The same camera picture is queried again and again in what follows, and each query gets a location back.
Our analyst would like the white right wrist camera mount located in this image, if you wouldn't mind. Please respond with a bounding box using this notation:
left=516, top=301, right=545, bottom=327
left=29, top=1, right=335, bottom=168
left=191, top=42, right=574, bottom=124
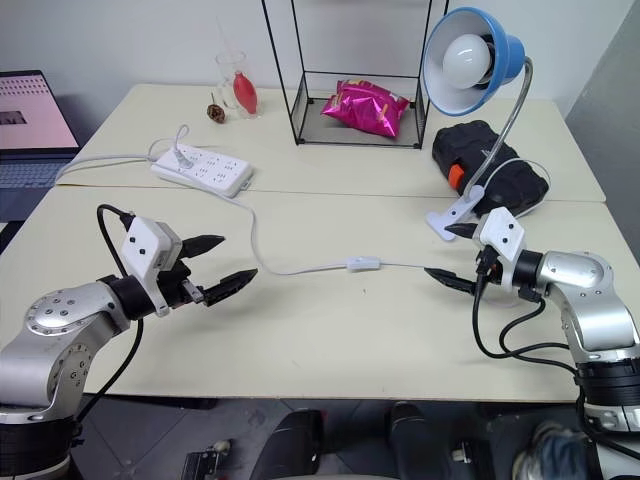
left=472, top=206, right=527, bottom=291

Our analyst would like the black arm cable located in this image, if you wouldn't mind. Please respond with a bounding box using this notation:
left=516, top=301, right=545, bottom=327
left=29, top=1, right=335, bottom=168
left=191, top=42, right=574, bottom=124
left=471, top=248, right=584, bottom=382
left=95, top=203, right=147, bottom=432

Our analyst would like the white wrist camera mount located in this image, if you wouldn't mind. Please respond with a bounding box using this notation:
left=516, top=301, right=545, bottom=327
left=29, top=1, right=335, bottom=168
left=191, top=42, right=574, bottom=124
left=121, top=216, right=184, bottom=318
left=472, top=206, right=527, bottom=291

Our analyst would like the clear drinking glass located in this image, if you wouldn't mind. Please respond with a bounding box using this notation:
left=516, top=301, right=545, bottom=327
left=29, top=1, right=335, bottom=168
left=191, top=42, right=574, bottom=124
left=215, top=49, right=264, bottom=121

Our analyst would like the grey blue shoe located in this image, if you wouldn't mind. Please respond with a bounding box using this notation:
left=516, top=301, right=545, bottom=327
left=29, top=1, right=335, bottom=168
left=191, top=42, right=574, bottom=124
left=513, top=421, right=602, bottom=480

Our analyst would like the grey laptop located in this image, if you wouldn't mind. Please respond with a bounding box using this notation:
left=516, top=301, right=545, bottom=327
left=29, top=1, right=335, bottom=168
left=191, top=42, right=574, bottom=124
left=0, top=69, right=82, bottom=222

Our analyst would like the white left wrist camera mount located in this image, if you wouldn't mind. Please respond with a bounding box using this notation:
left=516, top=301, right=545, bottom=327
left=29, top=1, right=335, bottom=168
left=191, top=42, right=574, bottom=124
left=121, top=216, right=184, bottom=318

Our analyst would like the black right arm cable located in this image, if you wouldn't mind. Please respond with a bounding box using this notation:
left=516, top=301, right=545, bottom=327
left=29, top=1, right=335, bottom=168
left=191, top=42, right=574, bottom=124
left=471, top=248, right=584, bottom=382

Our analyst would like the black wire frame rack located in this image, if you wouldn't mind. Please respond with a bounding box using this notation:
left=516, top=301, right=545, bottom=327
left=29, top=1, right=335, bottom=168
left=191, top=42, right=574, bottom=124
left=260, top=0, right=450, bottom=151

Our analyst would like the black padded bag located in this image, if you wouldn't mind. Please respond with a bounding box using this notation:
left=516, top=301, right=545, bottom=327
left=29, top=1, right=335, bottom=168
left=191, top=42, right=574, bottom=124
left=431, top=119, right=552, bottom=219

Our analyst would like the white power strip cable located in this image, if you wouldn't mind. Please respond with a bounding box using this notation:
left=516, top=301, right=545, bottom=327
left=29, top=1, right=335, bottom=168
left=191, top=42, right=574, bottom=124
left=54, top=153, right=162, bottom=184

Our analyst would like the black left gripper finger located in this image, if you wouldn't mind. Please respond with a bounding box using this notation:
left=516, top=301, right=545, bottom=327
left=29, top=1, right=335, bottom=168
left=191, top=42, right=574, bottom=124
left=179, top=233, right=228, bottom=261
left=203, top=267, right=260, bottom=308

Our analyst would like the white inline cord switch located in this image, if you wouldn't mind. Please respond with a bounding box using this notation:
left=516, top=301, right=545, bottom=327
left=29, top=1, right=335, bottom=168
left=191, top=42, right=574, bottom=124
left=345, top=253, right=383, bottom=273

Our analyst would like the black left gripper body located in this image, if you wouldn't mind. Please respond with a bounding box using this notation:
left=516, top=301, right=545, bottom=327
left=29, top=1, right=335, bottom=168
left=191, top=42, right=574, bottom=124
left=158, top=261, right=207, bottom=310

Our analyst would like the brown pine cone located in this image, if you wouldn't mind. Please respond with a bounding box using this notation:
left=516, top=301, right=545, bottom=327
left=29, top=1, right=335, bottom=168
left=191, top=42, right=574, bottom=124
left=205, top=91, right=229, bottom=124

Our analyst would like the white cord with switch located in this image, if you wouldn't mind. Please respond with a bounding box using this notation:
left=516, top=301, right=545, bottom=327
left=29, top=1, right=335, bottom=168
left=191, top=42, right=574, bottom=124
left=147, top=123, right=554, bottom=277

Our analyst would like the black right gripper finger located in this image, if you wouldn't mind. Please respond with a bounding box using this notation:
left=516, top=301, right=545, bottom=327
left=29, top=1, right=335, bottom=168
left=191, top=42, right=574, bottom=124
left=423, top=266, right=477, bottom=297
left=443, top=221, right=482, bottom=241

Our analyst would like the white light bulb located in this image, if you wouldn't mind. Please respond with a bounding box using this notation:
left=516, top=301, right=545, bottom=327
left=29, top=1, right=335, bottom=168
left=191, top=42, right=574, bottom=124
left=442, top=32, right=495, bottom=92

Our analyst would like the dark metal bracket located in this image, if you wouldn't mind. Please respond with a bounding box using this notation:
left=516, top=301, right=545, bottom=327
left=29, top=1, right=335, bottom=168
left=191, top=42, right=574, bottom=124
left=180, top=438, right=235, bottom=480

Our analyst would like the dark rounded shape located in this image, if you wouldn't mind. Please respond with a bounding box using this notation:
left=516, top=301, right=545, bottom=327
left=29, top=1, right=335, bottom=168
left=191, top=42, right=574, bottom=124
left=388, top=399, right=452, bottom=480
left=248, top=408, right=325, bottom=480

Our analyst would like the red bulb-shaped object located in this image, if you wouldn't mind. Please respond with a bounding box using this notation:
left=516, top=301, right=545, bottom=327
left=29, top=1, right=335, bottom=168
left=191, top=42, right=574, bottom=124
left=231, top=70, right=258, bottom=117

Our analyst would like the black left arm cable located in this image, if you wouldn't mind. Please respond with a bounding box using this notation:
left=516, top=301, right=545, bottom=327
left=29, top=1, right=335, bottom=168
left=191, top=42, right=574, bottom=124
left=95, top=203, right=147, bottom=432

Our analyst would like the white power strip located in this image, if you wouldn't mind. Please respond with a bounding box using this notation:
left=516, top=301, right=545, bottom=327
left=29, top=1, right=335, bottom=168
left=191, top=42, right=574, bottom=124
left=150, top=143, right=256, bottom=198

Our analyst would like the blue gooseneck clip desk lamp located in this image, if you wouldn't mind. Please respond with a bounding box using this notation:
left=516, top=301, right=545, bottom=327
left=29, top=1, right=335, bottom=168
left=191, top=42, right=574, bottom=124
left=421, top=5, right=536, bottom=244

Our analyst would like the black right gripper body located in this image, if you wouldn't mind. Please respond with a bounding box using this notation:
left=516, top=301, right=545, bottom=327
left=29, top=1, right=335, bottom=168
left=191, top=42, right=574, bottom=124
left=474, top=244, right=504, bottom=287

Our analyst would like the pink snack bag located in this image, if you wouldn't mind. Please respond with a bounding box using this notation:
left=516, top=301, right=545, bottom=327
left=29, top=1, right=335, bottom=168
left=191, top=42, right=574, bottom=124
left=320, top=78, right=412, bottom=141

